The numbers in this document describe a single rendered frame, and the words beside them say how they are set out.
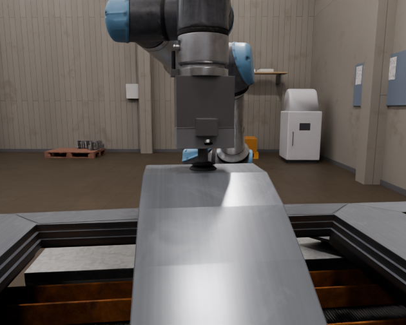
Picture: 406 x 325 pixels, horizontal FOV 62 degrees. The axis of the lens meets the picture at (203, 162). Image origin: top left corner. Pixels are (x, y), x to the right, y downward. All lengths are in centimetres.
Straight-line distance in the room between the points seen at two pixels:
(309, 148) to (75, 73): 589
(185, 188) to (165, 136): 824
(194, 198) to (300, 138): 669
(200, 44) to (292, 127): 658
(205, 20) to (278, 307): 36
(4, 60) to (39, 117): 158
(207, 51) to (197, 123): 10
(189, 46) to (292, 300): 34
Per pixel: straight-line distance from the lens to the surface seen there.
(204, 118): 47
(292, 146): 706
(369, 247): 77
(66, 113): 930
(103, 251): 113
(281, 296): 36
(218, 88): 49
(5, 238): 80
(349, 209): 96
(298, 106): 715
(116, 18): 63
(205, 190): 44
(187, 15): 50
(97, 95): 902
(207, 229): 39
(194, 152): 123
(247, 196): 44
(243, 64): 95
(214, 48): 48
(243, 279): 36
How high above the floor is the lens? 112
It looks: 9 degrees down
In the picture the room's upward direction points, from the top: straight up
